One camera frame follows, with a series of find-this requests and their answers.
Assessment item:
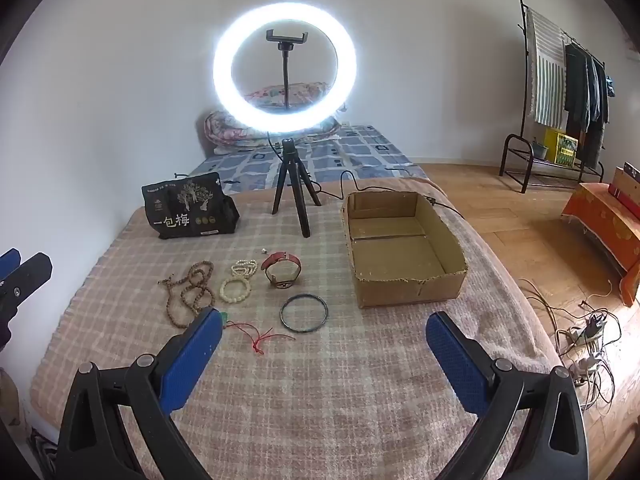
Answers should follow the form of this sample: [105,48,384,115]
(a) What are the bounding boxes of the pink plaid blanket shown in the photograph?
[29,176,558,480]

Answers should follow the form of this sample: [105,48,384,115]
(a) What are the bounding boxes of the yellow crate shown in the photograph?
[544,127,579,167]

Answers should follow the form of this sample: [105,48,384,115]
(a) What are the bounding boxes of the green pendant with red cord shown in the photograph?
[216,311,297,356]

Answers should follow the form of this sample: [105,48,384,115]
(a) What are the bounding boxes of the black printed snack bag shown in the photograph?
[141,172,240,241]

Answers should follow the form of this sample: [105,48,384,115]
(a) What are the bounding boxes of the red strap wristwatch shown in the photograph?
[260,252,302,289]

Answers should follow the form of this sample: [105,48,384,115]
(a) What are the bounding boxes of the brown bead necklace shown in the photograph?
[158,260,217,332]

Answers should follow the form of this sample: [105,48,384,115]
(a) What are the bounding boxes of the orange patterned cloth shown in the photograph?
[561,182,640,307]

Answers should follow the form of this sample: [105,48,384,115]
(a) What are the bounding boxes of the black metal clothes rack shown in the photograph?
[499,0,613,193]

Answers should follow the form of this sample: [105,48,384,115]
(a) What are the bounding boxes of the black tripod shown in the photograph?
[271,136,323,239]

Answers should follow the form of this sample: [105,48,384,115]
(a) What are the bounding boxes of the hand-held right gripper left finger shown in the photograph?
[55,306,223,480]

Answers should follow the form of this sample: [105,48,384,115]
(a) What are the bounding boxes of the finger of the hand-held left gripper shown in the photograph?
[0,248,22,281]
[0,252,54,331]

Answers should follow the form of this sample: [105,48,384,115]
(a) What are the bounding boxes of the black gooseneck phone holder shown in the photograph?
[265,29,308,111]

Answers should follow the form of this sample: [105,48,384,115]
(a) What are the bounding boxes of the black cable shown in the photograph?
[310,170,466,221]

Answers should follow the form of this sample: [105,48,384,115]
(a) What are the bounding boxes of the tangle of floor cables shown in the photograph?
[520,278,626,418]

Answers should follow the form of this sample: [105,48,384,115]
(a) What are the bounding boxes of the dark hanging clothes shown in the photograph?
[564,42,611,166]

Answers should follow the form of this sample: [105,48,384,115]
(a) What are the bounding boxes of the striped hanging cloth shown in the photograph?
[525,7,568,128]

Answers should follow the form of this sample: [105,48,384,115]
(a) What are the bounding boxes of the cream bead bracelet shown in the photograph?
[219,277,251,305]

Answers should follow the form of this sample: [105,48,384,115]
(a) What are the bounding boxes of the floral pillow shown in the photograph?
[242,81,331,108]

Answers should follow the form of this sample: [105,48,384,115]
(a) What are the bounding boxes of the blue patterned bed sheet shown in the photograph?
[189,122,430,196]

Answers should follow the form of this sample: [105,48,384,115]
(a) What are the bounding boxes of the cardboard box with red edge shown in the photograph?
[607,162,640,206]

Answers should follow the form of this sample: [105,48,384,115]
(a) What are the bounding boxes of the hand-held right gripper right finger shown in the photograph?
[425,311,590,480]

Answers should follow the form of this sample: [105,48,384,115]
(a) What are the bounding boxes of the dark thin bangle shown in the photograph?
[279,293,330,333]

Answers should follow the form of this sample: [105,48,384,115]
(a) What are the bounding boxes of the floral folded quilt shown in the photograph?
[204,110,341,156]

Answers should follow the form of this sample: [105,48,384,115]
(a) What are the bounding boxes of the white ring light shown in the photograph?
[212,4,358,133]

